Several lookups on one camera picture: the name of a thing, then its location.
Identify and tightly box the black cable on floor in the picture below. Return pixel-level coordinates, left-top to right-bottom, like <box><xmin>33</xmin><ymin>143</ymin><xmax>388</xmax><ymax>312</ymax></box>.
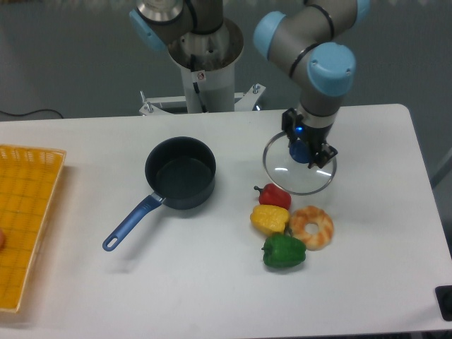
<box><xmin>0</xmin><ymin>109</ymin><xmax>65</xmax><ymax>119</ymax></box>

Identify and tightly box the glass lid with blue knob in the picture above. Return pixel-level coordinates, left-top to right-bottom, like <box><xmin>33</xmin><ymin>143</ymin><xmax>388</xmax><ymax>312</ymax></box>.
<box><xmin>262</xmin><ymin>132</ymin><xmax>337</xmax><ymax>196</ymax></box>

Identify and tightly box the green toy bell pepper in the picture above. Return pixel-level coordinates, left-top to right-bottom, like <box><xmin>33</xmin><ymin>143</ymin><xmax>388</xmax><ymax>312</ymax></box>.
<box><xmin>261</xmin><ymin>234</ymin><xmax>307</xmax><ymax>268</ymax></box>

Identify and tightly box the yellow toy bell pepper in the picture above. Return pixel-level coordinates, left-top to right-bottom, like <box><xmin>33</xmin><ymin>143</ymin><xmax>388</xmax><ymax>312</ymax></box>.
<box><xmin>250</xmin><ymin>205</ymin><xmax>290</xmax><ymax>236</ymax></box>

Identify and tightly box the dark saucepan with blue handle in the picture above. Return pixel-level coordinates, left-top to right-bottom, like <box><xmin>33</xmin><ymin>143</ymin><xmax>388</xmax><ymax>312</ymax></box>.
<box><xmin>102</xmin><ymin>136</ymin><xmax>216</xmax><ymax>251</ymax></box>

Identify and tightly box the black device at table edge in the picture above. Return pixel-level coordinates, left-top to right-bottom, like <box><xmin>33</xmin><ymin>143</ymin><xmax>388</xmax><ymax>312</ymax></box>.
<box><xmin>435</xmin><ymin>285</ymin><xmax>452</xmax><ymax>321</ymax></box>

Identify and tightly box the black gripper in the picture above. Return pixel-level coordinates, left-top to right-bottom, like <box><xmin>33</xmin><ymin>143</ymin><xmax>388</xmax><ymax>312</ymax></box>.
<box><xmin>281</xmin><ymin>108</ymin><xmax>338</xmax><ymax>168</ymax></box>

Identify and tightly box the yellow woven basket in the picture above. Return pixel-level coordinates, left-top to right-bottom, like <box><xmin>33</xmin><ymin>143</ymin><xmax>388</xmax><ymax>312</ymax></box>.
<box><xmin>1</xmin><ymin>144</ymin><xmax>66</xmax><ymax>313</ymax></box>

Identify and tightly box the orange toy shrimp ring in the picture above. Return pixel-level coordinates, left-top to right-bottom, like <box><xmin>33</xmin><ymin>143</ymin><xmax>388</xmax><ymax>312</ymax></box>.
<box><xmin>289</xmin><ymin>205</ymin><xmax>335</xmax><ymax>251</ymax></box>

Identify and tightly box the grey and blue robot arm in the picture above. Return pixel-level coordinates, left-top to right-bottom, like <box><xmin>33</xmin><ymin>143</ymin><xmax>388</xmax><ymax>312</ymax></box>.
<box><xmin>129</xmin><ymin>1</ymin><xmax>370</xmax><ymax>167</ymax></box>

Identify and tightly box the red toy bell pepper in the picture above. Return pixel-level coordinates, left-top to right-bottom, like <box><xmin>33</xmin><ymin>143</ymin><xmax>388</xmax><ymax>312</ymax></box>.
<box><xmin>254</xmin><ymin>184</ymin><xmax>292</xmax><ymax>210</ymax></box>

